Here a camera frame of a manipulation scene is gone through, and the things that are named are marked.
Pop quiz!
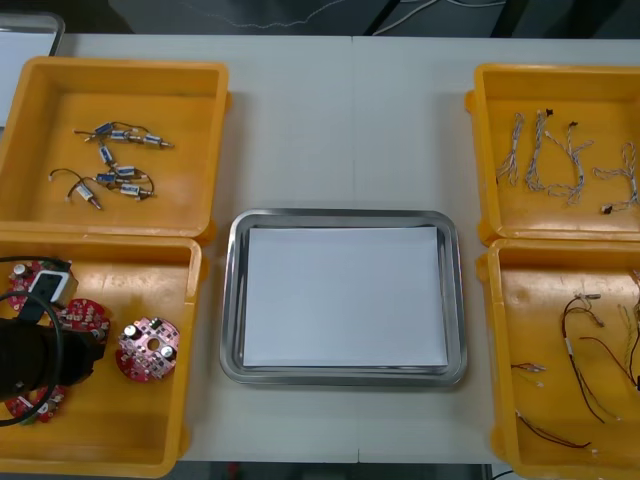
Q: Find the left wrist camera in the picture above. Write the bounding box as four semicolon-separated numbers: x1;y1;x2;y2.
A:
29;258;77;307

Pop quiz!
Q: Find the pile of metal solenoids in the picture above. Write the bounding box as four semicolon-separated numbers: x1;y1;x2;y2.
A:
48;119;177;210

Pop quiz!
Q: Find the round red circuit board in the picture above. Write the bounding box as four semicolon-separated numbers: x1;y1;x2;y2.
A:
114;314;181;384
0;382;69;427
7;257;75;304
49;297;111;346

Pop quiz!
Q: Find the yellow-orange plastic bin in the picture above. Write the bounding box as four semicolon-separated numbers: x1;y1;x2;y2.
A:
464;62;640;246
0;232;204;479
477;238;640;480
0;55;234;241

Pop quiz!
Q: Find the red-black wire harness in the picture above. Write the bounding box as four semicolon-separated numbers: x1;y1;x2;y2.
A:
514;410;601;456
559;291;624;425

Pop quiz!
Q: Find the blue-white twisted wire harness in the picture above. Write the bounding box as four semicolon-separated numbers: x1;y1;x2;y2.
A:
494;112;527;189
522;107;557;194
544;119;599;207
592;142;640;216

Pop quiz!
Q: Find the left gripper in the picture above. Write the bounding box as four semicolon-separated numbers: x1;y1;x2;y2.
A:
52;330;108;387

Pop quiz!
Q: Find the white paper sheet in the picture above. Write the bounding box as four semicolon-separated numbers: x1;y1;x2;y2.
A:
242;225;449;372

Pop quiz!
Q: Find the white cable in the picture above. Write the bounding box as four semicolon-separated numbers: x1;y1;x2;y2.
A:
373;0;440;36

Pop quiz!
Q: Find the steel tray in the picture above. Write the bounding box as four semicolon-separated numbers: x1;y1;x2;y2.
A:
219;208;469;391
0;12;66;131

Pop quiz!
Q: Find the short red green-yellow wire harness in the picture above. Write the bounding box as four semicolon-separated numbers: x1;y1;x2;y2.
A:
510;360;550;389

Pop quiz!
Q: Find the thin grey cable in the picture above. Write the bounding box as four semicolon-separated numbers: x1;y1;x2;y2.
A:
179;0;324;30

